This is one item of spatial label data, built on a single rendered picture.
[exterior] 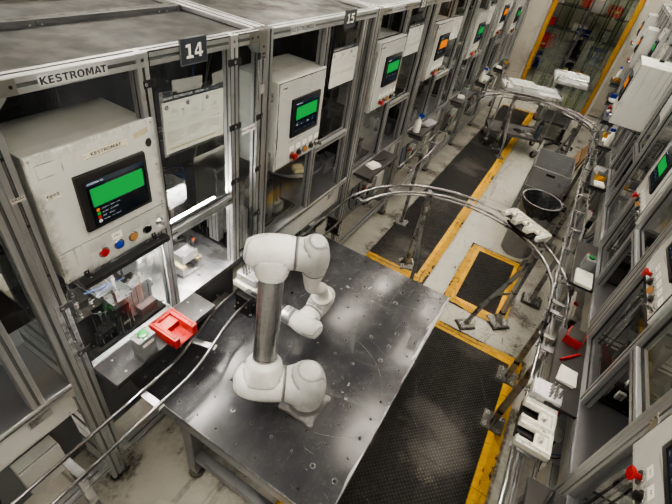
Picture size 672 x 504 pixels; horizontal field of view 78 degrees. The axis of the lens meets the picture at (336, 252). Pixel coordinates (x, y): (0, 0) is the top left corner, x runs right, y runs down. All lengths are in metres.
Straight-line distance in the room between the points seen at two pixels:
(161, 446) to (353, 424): 1.19
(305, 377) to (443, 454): 1.33
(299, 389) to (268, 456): 0.30
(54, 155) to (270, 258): 0.71
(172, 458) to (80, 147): 1.82
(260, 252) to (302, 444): 0.88
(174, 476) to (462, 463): 1.65
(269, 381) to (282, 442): 0.29
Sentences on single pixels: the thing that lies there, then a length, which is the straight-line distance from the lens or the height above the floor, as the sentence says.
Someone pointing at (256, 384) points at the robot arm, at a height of 0.91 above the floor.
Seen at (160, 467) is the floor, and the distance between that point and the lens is 2.72.
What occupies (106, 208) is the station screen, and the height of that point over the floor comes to 1.60.
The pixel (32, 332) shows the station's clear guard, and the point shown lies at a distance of 1.73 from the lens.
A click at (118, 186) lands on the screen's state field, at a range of 1.55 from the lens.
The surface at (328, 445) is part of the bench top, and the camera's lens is 1.98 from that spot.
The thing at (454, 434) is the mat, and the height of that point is 0.01.
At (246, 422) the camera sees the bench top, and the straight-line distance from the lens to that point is 2.01.
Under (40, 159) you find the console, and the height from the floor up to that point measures 1.82.
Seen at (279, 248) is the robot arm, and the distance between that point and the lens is 1.53.
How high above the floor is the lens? 2.46
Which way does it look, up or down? 39 degrees down
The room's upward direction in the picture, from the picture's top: 11 degrees clockwise
